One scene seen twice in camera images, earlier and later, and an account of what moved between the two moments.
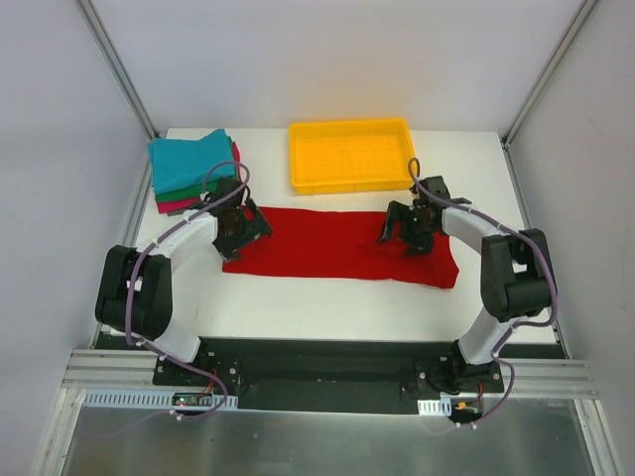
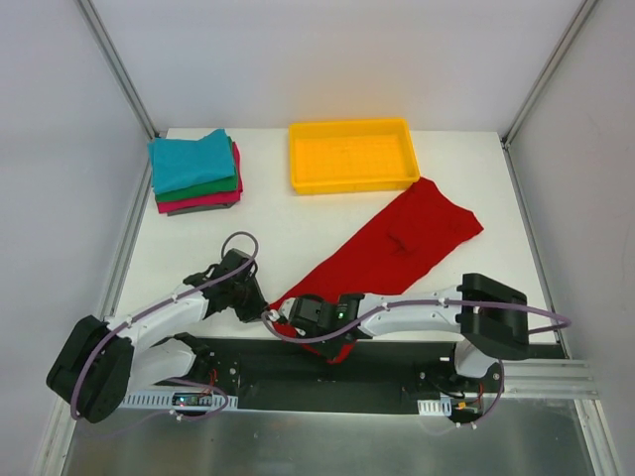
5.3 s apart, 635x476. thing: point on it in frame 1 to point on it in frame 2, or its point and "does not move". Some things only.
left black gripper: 249,234 to 253,304
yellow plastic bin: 331,157 does not move
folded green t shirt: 198,191 does not move
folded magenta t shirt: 189,204 does not move
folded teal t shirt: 179,164 does not move
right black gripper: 406,230 to 294,316
